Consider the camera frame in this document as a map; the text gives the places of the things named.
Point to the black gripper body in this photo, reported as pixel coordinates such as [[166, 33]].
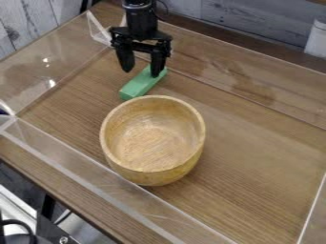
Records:
[[141, 32]]

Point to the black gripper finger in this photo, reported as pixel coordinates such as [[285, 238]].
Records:
[[126, 57], [158, 62]]

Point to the green rectangular block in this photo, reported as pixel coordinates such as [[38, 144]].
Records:
[[141, 84]]

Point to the brown wooden bowl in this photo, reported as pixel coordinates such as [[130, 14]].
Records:
[[153, 139]]

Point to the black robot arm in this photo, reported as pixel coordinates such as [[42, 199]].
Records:
[[138, 2]]

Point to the white cylindrical container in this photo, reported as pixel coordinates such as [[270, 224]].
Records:
[[316, 46]]

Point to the black table leg bracket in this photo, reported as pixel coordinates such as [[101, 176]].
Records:
[[48, 230]]

